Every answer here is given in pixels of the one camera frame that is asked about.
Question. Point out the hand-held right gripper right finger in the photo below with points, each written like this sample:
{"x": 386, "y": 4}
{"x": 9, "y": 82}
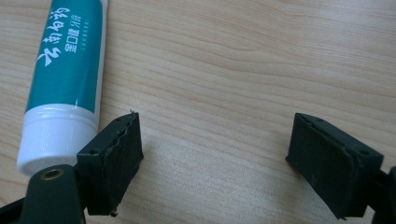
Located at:
{"x": 333, "y": 168}

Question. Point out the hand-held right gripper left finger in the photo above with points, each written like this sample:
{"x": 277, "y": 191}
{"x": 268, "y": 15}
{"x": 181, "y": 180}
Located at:
{"x": 113, "y": 161}

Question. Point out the teal toothpaste tube white cap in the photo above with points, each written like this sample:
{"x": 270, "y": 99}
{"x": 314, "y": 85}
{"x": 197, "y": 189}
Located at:
{"x": 67, "y": 65}

